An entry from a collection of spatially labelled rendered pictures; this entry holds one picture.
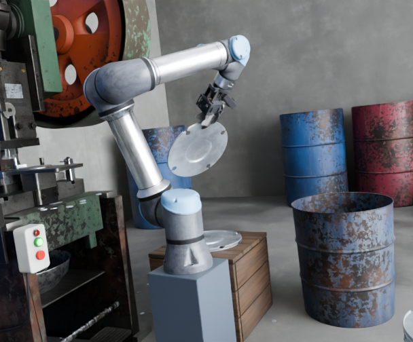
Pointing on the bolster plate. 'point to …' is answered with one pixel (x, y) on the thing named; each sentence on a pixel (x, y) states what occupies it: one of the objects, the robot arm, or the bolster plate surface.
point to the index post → (69, 169)
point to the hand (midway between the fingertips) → (204, 125)
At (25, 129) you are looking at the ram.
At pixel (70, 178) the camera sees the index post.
